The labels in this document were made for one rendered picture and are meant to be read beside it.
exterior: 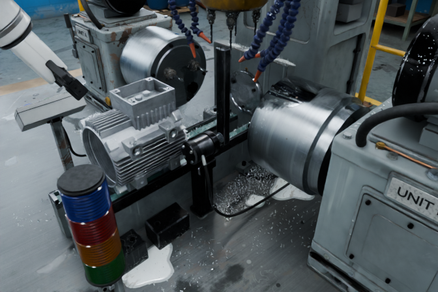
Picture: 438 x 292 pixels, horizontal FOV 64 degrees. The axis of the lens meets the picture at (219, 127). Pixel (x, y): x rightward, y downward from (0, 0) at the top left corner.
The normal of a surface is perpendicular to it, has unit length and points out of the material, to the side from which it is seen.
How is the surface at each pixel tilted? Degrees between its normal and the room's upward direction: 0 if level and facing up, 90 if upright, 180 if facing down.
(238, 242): 0
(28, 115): 52
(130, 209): 90
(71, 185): 0
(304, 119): 43
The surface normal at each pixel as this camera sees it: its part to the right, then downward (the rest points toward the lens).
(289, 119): -0.54, -0.31
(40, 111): 0.54, -0.21
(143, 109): 0.70, 0.38
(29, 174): 0.00, -0.85
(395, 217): -0.73, 0.36
